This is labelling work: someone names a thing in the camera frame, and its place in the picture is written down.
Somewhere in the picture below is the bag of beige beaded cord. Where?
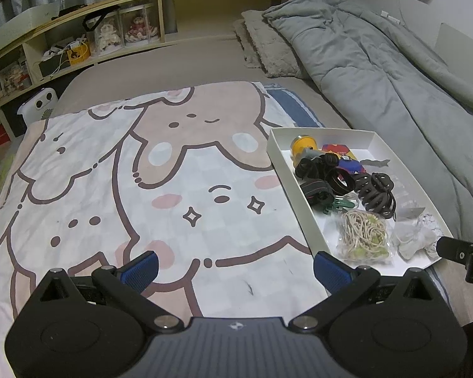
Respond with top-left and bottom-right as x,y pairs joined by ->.
336,209 -> 395,263

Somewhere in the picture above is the grey quilted duvet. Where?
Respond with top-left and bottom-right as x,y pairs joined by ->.
262,0 -> 473,242

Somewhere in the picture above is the green plastic clip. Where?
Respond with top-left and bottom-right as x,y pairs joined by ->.
320,196 -> 358,216

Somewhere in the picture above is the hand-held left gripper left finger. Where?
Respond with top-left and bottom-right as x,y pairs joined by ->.
35,250 -> 183,332

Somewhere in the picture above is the white fan heater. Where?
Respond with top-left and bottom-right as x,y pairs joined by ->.
17,88 -> 58,123

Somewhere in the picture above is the cream doll in clear case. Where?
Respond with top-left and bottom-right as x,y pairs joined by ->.
91,13 -> 124,55

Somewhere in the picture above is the white cardboard box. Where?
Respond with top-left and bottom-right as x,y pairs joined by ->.
266,127 -> 455,281

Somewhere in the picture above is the translucent white plastic bag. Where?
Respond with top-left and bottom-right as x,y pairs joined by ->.
393,220 -> 438,261

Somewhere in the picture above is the cartoon printed blanket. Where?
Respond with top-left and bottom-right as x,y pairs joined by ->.
0,81 -> 455,378

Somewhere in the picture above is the colourful card box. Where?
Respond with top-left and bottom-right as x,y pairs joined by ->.
321,143 -> 368,175

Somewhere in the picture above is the brown hair claw clip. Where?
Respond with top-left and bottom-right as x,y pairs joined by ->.
356,172 -> 397,220

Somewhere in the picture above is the taupe bed sheet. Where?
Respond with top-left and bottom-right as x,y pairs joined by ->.
51,33 -> 353,130

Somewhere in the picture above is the wooden shelf unit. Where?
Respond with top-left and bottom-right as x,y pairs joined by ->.
0,0 -> 320,142

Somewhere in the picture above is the beige fluffy pillow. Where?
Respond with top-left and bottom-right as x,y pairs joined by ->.
240,9 -> 305,78
233,20 -> 257,68

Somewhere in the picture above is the yellow printed box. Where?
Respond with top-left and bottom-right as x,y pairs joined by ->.
67,43 -> 91,66

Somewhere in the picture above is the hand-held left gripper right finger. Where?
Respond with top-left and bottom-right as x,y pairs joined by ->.
289,250 -> 439,332

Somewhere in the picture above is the white lace scrunchie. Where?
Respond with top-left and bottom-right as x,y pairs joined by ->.
416,212 -> 445,253

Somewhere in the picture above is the black box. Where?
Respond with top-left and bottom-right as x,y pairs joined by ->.
38,53 -> 70,78

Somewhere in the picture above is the yellow headlamp with striped strap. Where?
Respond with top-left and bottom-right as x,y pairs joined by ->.
291,135 -> 356,210

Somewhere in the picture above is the pink doll in clear case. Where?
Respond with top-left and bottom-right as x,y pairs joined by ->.
120,4 -> 159,45

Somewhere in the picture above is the long white box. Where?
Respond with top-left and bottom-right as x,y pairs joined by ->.
0,2 -> 61,53

